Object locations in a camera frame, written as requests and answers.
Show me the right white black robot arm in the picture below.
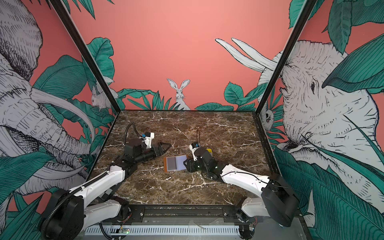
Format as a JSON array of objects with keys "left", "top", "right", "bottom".
[{"left": 184, "top": 142, "right": 300, "bottom": 227}]

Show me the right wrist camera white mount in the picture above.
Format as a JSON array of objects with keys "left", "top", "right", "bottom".
[{"left": 189, "top": 142, "right": 200, "bottom": 161}]

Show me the white slotted cable duct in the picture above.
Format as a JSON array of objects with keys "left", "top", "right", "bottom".
[{"left": 104, "top": 225, "right": 240, "bottom": 237}]

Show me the brown leather card holder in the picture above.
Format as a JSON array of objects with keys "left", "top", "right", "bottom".
[{"left": 164, "top": 155, "right": 187, "bottom": 173}]

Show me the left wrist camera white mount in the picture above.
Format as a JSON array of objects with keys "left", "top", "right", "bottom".
[{"left": 142, "top": 132, "right": 155, "bottom": 149}]

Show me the black front mounting rail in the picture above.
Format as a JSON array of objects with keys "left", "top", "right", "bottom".
[{"left": 98, "top": 203, "right": 301, "bottom": 224}]

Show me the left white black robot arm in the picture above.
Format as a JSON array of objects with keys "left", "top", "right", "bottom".
[{"left": 38, "top": 138, "right": 172, "bottom": 240}]

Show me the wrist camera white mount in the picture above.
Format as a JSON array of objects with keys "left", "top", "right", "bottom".
[
  {"left": 142, "top": 132, "right": 155, "bottom": 149},
  {"left": 189, "top": 142, "right": 200, "bottom": 161}
]

